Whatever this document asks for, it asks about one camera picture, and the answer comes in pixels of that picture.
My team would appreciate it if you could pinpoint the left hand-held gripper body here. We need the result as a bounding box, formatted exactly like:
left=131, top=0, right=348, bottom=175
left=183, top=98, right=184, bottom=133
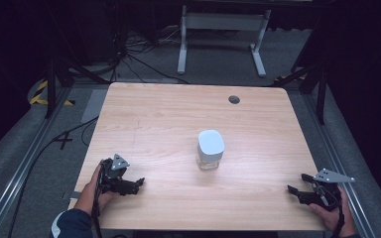
left=99, top=153, right=137, bottom=196

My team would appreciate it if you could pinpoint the clear jar with white lid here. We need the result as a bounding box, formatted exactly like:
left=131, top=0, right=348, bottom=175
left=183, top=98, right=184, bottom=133
left=195, top=129, right=226, bottom=172

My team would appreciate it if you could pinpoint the white metal desk frame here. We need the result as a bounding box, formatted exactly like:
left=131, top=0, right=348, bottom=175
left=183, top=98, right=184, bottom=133
left=177, top=4, right=273, bottom=79

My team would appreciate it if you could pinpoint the bundle of black cables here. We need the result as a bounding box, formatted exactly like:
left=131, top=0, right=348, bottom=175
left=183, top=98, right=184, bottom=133
left=110, top=23, right=191, bottom=85

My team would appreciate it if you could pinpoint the aluminium floor rail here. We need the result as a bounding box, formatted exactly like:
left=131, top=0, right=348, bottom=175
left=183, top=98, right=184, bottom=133
left=0, top=86, right=74, bottom=238
left=301, top=92, right=379, bottom=238

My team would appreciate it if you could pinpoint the black left gripper strap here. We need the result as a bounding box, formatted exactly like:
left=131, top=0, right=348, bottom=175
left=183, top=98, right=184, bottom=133
left=91, top=160, right=111, bottom=238

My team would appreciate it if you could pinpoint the black gripper strap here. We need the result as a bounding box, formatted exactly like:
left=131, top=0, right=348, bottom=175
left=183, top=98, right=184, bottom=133
left=314, top=182, right=346, bottom=238
left=91, top=160, right=111, bottom=238

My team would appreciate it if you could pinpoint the long black floor cable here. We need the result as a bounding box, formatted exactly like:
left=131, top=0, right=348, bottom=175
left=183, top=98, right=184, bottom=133
left=7, top=115, right=99, bottom=238

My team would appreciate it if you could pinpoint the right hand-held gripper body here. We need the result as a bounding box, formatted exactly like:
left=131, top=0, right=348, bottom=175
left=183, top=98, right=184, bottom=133
left=298, top=168, right=357, bottom=212

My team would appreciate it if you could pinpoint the person's right hand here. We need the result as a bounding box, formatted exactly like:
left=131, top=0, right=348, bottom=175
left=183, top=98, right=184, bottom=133
left=309, top=185, right=357, bottom=238

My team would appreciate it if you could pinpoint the black metal stand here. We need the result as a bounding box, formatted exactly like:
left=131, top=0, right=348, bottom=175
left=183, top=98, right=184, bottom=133
left=44, top=54, right=111, bottom=120
left=271, top=56, right=329, bottom=126

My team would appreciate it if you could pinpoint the yellow black hazard tape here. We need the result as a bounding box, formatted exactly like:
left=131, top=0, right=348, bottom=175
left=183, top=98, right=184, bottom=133
left=29, top=79, right=76, bottom=107

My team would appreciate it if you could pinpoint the black tape cross mark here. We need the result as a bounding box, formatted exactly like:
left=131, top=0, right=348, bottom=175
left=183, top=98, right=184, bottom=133
left=53, top=131, right=74, bottom=151

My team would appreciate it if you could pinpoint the black right gripper strap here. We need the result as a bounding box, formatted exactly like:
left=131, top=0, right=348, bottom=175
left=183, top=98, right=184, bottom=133
left=314, top=182, right=346, bottom=238

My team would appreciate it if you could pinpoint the person's left hand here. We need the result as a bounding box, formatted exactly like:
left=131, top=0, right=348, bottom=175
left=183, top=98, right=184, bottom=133
left=73, top=163, right=116, bottom=216

